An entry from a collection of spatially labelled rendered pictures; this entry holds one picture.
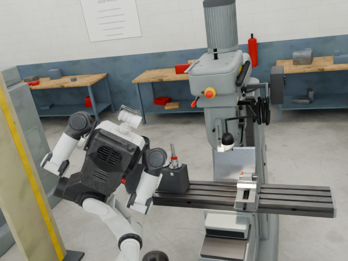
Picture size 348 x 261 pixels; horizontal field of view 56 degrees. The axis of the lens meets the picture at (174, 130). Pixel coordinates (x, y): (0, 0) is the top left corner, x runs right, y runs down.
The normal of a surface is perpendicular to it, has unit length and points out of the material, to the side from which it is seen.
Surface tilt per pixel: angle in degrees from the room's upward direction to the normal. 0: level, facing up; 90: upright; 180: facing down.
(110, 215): 90
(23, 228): 90
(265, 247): 0
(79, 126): 75
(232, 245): 0
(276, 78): 90
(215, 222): 0
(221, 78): 90
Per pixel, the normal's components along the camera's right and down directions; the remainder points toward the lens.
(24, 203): 0.94, -0.01
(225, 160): -0.34, -0.03
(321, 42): -0.29, 0.42
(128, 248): 0.09, 0.39
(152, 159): -0.04, 0.02
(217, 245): -0.15, -0.91
